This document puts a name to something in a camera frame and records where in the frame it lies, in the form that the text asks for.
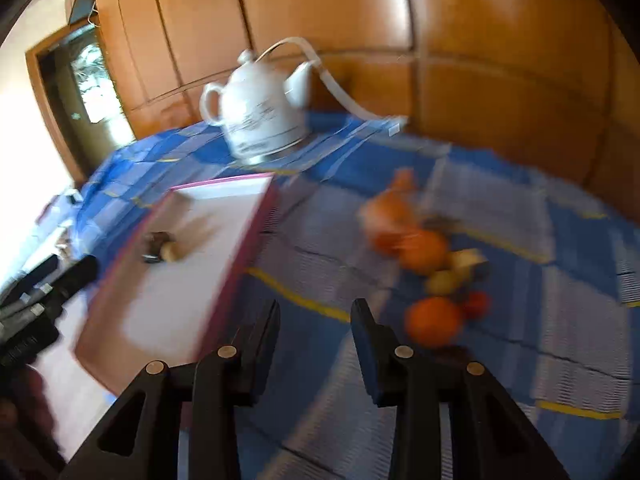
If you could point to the small yellow-green fruit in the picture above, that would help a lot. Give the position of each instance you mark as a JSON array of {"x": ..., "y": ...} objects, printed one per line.
[{"x": 443, "y": 283}]

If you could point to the white ceramic electric kettle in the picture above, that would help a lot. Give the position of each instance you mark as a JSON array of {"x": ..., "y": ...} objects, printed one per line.
[{"x": 260, "y": 110}]

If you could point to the wooden glass door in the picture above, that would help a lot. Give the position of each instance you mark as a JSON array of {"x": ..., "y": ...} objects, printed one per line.
[{"x": 77, "y": 98}]

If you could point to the person left hand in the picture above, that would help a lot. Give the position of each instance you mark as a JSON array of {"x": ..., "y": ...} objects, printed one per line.
[{"x": 28, "y": 447}]

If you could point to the pale-cut sugarcane piece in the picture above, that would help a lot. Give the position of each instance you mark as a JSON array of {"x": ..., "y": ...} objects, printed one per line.
[{"x": 470, "y": 265}]

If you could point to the blue plaid tablecloth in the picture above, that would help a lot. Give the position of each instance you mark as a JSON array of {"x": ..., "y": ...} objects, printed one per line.
[{"x": 561, "y": 334}]

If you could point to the dark sugarcane piece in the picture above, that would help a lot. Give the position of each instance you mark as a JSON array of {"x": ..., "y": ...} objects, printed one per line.
[{"x": 440, "y": 223}]

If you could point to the small yellow round fruit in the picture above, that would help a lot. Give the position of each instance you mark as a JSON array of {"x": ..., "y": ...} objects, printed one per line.
[{"x": 169, "y": 251}]

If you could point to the orange fruit with stem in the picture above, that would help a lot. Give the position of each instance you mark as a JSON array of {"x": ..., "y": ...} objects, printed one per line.
[{"x": 423, "y": 252}]

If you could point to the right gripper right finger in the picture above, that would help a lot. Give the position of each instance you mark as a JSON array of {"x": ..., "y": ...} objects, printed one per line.
[{"x": 448, "y": 421}]

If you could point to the pink-edged white box tray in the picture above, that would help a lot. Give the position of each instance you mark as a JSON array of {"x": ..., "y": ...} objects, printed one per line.
[{"x": 146, "y": 309}]

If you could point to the wooden panel wardrobe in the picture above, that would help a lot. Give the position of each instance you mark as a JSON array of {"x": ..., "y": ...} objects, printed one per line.
[{"x": 547, "y": 83}]

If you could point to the small red fruit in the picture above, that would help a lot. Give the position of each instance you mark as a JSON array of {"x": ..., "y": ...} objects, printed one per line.
[{"x": 474, "y": 305}]

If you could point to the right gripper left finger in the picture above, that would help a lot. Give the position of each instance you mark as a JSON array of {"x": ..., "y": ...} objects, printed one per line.
[{"x": 138, "y": 437}]

